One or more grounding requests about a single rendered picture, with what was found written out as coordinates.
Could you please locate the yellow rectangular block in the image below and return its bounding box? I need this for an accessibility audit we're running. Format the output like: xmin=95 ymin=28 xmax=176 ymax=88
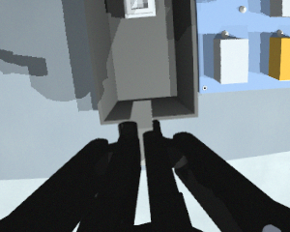
xmin=268 ymin=37 xmax=290 ymax=80

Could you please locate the white rectangular block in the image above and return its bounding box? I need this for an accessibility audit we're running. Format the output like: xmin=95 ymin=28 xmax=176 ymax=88
xmin=214 ymin=38 xmax=248 ymax=84

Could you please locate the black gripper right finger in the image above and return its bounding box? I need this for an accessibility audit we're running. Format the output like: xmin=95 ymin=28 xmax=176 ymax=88
xmin=140 ymin=101 xmax=290 ymax=232

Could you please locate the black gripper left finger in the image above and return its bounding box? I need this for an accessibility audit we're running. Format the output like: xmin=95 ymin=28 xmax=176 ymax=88
xmin=0 ymin=101 xmax=144 ymax=232

